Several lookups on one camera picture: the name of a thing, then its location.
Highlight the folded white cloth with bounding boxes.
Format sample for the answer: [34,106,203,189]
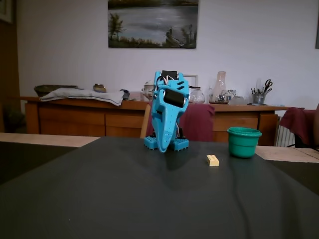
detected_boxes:
[39,87,125,107]

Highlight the small ceramic pot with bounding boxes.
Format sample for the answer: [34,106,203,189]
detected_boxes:
[93,83,107,94]

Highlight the dark shallow bowl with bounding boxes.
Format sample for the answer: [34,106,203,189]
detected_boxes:
[34,85,79,97]

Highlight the green plastic cup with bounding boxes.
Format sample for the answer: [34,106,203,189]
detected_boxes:
[227,127,263,159]

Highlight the black handled scissors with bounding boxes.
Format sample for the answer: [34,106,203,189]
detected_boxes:
[263,79,274,95]

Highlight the lake landscape painting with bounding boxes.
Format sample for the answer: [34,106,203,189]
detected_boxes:
[108,0,199,49]

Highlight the tall glass flask vase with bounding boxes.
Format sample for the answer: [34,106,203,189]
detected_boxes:
[208,71,230,105]

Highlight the grey pen cup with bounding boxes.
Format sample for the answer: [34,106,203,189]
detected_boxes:
[253,93,266,105]

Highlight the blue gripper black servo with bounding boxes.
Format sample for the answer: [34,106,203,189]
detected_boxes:
[151,79,191,153]

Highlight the clear glass dish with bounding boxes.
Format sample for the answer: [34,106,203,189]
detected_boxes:
[229,96,248,106]

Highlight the dark grey table mat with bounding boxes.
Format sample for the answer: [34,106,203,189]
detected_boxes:
[0,136,319,239]

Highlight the white picture frame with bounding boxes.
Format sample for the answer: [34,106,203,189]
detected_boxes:
[183,74,199,88]

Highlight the cream lego brick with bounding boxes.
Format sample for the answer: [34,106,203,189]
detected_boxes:
[206,154,220,167]

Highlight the dark framed wall picture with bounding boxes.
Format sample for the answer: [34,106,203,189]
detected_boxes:
[315,0,319,49]

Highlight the maroon draped cloth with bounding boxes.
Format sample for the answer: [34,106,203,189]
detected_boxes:
[279,103,319,148]

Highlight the wooden sideboard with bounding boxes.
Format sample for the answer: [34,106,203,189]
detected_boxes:
[21,96,305,146]

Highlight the blue perforated robot base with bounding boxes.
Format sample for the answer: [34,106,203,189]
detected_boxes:
[144,135,190,151]

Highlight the round glass bowl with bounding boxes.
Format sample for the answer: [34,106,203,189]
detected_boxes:
[189,89,206,104]

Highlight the white radiator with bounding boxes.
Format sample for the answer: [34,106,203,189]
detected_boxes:
[275,117,296,147]

